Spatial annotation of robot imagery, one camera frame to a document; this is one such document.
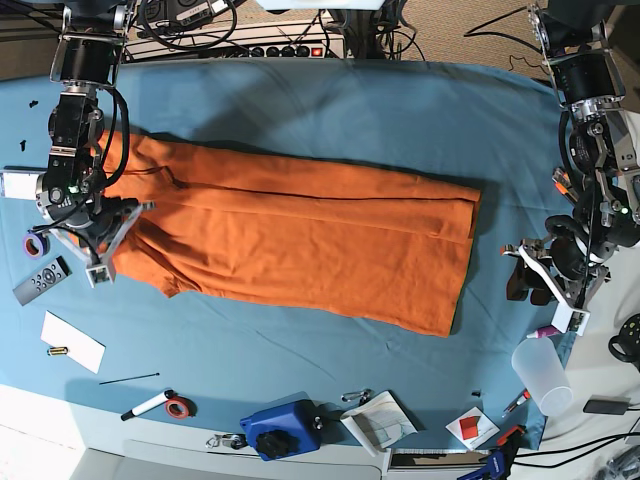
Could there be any black thin stick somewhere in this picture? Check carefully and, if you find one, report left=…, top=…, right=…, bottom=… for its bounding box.
left=98, top=372, right=160, bottom=386

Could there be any folded paper booklet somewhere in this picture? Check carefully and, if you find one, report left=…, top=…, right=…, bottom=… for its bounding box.
left=340, top=391, right=417, bottom=457

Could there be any red pen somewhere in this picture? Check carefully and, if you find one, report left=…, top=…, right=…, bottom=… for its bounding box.
left=502, top=389, right=531, bottom=417

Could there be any gold battery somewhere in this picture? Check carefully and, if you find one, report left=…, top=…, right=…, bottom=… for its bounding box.
left=47, top=347, right=69, bottom=356

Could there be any blue orange clamp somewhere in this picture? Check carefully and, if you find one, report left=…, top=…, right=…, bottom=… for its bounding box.
left=458, top=425, right=526, bottom=480

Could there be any orange t-shirt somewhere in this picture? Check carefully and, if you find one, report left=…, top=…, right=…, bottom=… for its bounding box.
left=102, top=135, right=481, bottom=337

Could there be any blue table cloth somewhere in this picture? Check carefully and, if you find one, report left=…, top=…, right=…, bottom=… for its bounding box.
left=1, top=58, right=569, bottom=448

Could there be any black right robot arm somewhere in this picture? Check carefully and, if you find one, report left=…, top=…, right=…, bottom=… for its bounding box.
left=31, top=1, right=154, bottom=286

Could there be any orange black utility knife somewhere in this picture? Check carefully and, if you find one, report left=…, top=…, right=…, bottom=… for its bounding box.
left=552, top=167, right=580, bottom=206

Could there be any blue plastic device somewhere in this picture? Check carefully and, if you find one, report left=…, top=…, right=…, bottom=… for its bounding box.
left=240, top=400, right=322, bottom=461

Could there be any small black device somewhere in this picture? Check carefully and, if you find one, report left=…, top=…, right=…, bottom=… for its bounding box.
left=582, top=397, right=630, bottom=415

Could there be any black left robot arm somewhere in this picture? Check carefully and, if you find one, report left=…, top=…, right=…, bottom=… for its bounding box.
left=501, top=1, right=639, bottom=335

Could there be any white paper card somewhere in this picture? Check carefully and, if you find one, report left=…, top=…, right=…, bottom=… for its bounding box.
left=40, top=311, right=106, bottom=374

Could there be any white phone box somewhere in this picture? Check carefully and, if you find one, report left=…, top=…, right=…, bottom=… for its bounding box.
left=1, top=167, right=45, bottom=201

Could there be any white black marker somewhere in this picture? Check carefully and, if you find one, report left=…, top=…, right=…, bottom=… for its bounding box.
left=120, top=389, right=176, bottom=421

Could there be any metal carabiner clip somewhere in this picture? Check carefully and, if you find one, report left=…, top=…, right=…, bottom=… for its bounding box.
left=341, top=389, right=372, bottom=405

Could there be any white card red square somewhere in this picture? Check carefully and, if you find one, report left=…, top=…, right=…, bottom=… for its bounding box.
left=446, top=407, right=499, bottom=450

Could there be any clear plastic cup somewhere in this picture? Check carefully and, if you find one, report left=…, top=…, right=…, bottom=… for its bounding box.
left=511, top=338, right=573, bottom=417

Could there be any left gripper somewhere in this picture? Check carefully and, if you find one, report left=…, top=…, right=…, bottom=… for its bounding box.
left=502, top=215, right=611, bottom=334

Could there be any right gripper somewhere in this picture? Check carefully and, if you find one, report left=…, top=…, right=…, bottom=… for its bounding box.
left=33, top=174, right=155, bottom=287

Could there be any purple tape roll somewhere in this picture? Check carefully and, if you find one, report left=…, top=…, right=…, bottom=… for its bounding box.
left=22, top=233, right=50, bottom=259

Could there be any red tape roll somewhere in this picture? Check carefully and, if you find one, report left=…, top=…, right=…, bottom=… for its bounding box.
left=164, top=396, right=197, bottom=420

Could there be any grey remote control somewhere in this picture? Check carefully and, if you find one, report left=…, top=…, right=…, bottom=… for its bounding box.
left=13, top=256, right=71, bottom=306

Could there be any purple glue tube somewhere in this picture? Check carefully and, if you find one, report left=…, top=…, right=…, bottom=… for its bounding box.
left=526, top=325, right=561, bottom=339

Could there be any metal key ring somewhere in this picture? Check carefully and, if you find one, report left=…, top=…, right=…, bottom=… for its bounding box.
left=204, top=433, right=247, bottom=450

